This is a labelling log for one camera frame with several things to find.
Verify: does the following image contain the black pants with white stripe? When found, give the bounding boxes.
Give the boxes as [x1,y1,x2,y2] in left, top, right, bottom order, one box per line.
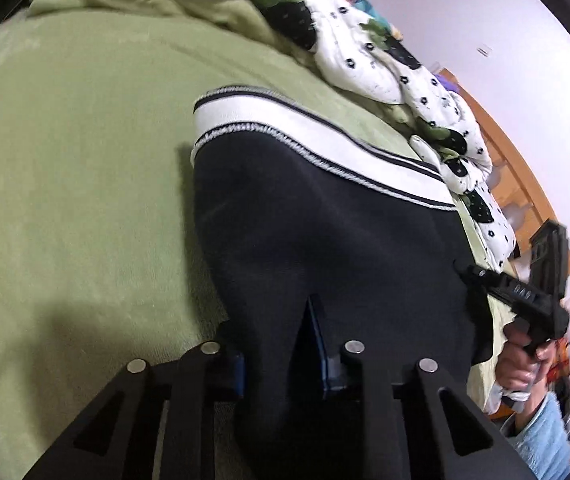
[191,84,497,426]

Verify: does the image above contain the person's right hand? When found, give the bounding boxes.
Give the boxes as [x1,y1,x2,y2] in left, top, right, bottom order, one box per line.
[494,321,556,394]

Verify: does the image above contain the green fleece bed sheet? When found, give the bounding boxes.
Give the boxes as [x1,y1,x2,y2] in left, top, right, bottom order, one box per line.
[0,9,524,479]

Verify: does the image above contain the white floral quilt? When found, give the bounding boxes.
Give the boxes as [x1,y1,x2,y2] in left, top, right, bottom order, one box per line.
[29,0,516,271]

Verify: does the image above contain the wooden bed frame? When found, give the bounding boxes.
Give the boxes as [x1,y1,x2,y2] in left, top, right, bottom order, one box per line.
[299,0,570,416]

